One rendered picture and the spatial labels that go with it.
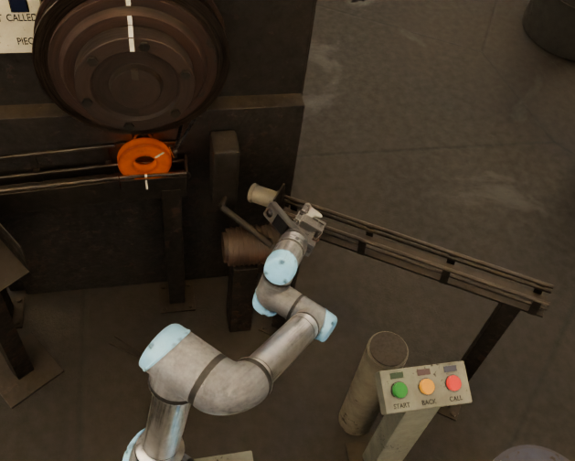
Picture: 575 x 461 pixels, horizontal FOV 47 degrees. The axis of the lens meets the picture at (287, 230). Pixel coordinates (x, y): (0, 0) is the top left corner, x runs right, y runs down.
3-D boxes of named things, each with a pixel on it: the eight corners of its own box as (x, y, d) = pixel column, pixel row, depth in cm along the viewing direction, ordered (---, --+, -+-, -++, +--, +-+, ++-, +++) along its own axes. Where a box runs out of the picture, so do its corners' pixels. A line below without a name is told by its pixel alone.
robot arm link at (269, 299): (280, 330, 164) (294, 297, 159) (244, 305, 167) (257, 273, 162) (294, 316, 171) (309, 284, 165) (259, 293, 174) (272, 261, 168)
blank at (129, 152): (142, 181, 202) (143, 189, 200) (105, 155, 191) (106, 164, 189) (181, 156, 197) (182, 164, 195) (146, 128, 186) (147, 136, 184)
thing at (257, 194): (256, 192, 203) (255, 178, 198) (282, 201, 201) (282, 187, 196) (247, 205, 199) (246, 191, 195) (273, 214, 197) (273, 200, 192)
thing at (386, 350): (335, 405, 230) (363, 332, 189) (367, 401, 232) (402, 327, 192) (342, 438, 223) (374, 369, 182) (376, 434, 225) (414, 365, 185)
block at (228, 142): (208, 182, 214) (208, 127, 195) (232, 180, 215) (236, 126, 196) (212, 207, 207) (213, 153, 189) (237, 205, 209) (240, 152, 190)
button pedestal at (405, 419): (338, 444, 222) (376, 361, 173) (405, 435, 226) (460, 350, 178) (349, 493, 212) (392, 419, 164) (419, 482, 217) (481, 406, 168)
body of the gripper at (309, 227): (314, 241, 182) (304, 262, 172) (288, 226, 182) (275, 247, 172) (327, 220, 178) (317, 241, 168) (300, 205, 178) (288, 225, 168)
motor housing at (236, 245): (218, 306, 250) (220, 219, 208) (274, 301, 254) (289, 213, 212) (221, 337, 242) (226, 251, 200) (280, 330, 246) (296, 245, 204)
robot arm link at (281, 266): (256, 280, 159) (267, 252, 155) (270, 258, 169) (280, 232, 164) (286, 294, 159) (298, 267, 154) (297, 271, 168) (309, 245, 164)
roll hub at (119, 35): (83, 121, 167) (65, 26, 145) (194, 115, 172) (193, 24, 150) (83, 136, 163) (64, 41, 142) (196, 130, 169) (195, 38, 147)
